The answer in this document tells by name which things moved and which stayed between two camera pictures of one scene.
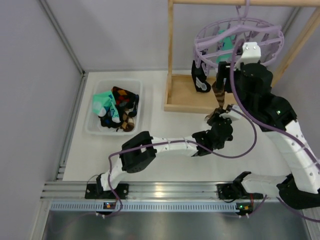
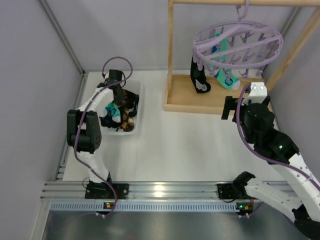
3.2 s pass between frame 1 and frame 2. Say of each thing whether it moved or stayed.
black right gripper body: moved
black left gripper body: moved
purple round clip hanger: stayed
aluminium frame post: stayed
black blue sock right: stayed
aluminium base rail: stayed
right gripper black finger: moved
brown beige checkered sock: stayed
